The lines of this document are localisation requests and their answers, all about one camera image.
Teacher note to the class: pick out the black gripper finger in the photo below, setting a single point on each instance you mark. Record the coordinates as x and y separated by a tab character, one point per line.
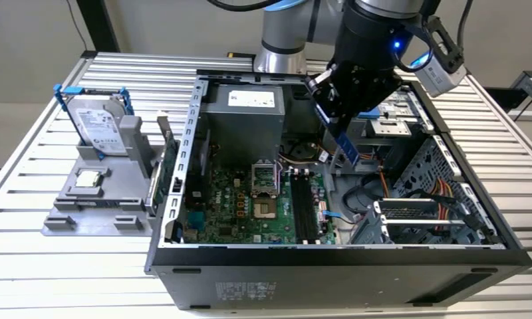
330	106

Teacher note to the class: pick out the RAM stick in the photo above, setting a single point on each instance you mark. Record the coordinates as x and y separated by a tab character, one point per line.
350	149

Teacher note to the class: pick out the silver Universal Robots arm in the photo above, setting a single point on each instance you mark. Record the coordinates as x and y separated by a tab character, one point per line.
289	30

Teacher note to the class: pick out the black RAM slot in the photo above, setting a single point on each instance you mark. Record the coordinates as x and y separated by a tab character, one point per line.
299	206
310	206

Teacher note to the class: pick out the blue plastic drive latch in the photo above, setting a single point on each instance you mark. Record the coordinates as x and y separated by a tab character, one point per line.
369	115

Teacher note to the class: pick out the grey metal drive bay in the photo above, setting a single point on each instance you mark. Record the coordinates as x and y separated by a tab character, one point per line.
390	129

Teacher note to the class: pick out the black round cooling fan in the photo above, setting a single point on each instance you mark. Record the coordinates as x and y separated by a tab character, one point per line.
303	151

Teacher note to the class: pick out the grey power supply unit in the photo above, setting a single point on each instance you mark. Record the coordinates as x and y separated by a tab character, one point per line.
245	133

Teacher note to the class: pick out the yellow black table clamp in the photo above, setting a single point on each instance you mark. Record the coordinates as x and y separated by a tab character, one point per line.
231	54

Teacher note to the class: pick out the CPU socket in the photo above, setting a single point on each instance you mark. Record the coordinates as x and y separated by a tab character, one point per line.
266	209

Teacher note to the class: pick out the grey metal disk bay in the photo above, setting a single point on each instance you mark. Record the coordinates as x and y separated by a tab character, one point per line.
409	212

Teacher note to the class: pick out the green motherboard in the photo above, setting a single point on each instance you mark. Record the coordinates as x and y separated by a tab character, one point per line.
222	206

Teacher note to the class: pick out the green graphics card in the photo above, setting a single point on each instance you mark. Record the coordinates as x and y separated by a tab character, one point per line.
168	159

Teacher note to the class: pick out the hard disk in blue carrier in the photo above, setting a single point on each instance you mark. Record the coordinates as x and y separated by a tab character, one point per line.
98	126

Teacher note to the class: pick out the black open PC case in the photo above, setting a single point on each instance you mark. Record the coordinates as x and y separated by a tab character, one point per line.
293	282

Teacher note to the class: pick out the grey parts rack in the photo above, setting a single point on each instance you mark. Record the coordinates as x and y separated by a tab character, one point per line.
115	186

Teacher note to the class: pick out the silver CPU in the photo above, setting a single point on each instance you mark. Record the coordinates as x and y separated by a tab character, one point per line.
88	178

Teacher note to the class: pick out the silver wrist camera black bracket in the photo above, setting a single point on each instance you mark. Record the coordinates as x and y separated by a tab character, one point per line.
439	78

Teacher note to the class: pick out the black frame post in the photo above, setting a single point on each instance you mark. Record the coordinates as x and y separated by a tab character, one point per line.
99	26

